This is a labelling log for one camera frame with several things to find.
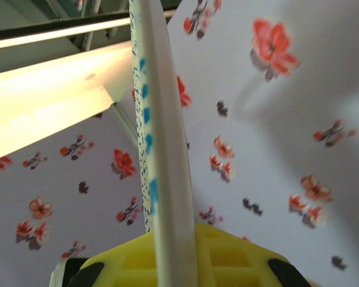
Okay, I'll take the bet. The blue speckled plate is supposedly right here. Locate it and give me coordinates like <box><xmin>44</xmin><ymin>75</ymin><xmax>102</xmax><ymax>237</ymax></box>
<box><xmin>127</xmin><ymin>0</ymin><xmax>198</xmax><ymax>287</ymax></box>

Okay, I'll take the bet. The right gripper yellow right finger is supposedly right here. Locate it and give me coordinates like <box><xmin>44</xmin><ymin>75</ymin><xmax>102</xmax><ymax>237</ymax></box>
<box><xmin>194</xmin><ymin>222</ymin><xmax>312</xmax><ymax>287</ymax></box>

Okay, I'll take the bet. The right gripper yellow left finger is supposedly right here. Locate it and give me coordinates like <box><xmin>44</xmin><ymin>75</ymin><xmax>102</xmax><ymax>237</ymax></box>
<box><xmin>62</xmin><ymin>231</ymin><xmax>160</xmax><ymax>287</ymax></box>

